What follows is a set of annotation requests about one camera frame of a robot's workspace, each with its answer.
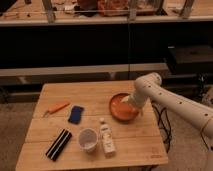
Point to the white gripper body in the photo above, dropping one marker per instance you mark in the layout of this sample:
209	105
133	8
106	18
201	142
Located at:
126	99

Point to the orange ceramic bowl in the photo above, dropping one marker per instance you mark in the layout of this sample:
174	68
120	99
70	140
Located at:
120	110

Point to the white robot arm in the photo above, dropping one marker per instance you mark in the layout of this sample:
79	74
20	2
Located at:
149	86

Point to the white plastic bottle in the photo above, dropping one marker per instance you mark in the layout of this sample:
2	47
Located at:
106	138

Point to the blue rectangular sponge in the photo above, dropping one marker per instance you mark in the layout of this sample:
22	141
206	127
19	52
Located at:
75	115

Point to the clear plastic cup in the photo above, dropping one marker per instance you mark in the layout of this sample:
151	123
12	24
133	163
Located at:
88	139

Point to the wooden folding table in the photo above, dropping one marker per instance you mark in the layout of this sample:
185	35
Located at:
138	143

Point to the black box on right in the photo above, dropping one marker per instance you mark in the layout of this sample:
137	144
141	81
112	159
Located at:
190	59

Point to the orange clutter on shelf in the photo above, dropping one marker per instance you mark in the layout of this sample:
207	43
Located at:
104	7

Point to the long wooden shelf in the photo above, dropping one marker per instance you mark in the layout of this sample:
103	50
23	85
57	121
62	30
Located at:
67	12

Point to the orange handled tool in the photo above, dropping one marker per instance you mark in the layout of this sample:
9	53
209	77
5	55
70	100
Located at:
56	107

